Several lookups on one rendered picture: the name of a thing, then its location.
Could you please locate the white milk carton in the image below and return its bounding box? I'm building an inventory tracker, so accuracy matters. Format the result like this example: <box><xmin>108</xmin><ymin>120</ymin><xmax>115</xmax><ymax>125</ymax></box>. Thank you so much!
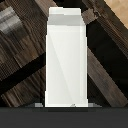
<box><xmin>44</xmin><ymin>7</ymin><xmax>90</xmax><ymax>109</ymax></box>

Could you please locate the dark wooden compartment bin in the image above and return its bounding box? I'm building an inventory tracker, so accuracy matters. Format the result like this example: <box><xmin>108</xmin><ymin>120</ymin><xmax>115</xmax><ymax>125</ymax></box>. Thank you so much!
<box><xmin>0</xmin><ymin>0</ymin><xmax>128</xmax><ymax>109</ymax></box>

